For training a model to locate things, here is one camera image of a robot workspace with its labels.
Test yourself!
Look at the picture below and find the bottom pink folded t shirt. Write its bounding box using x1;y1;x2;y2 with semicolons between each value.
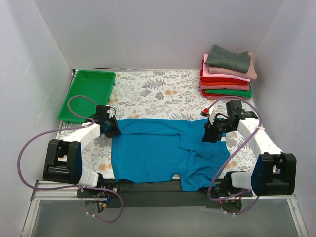
207;95;249;100

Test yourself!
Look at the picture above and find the aluminium frame rail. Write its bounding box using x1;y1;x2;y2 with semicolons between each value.
21;179;308;237

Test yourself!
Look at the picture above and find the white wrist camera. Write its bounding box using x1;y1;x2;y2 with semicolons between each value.
200;106;215;124
106;105;116;117

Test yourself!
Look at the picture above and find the orange folded t shirt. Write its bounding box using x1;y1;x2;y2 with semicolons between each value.
200;82;247;86

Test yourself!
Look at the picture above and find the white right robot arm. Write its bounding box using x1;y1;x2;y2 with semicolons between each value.
201;99;297;196

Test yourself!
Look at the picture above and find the green folded t shirt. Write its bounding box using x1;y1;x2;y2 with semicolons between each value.
202;89;252;98

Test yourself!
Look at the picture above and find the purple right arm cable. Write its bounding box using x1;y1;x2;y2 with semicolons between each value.
206;95;263;215

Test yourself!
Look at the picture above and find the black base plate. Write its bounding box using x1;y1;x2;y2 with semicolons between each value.
76;179;241;208

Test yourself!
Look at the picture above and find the red folded t shirt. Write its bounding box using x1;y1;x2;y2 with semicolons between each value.
200;72;249;84

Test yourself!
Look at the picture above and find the grey folded t shirt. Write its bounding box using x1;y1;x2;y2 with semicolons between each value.
204;45;251;73

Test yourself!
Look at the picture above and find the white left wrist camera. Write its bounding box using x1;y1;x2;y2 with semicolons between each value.
106;105;116;117

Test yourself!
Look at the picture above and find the light pink folded t shirt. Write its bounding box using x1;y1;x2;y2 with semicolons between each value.
201;60;250;82

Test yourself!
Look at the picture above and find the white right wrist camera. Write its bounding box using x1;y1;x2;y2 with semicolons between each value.
200;106;215;124

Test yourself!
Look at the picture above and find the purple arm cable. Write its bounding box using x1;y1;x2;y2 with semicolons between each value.
17;95;124;224
206;95;263;215

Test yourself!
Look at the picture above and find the blue t shirt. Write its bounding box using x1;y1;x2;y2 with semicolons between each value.
111;119;230;192

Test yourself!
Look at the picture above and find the dusty pink folded t shirt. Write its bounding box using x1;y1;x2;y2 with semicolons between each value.
203;51;258;80

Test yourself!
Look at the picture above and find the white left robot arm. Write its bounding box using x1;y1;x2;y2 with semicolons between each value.
43;105;121;198

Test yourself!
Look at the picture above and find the green plastic tray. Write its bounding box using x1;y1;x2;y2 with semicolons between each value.
58;70;116;124

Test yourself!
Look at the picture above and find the floral table mat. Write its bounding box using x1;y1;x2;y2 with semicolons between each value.
82;70;256;178

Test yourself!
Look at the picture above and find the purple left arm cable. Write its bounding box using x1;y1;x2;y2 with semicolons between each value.
17;95;124;224

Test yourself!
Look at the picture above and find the salmon folded t shirt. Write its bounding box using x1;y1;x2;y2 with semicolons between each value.
199;84;250;91

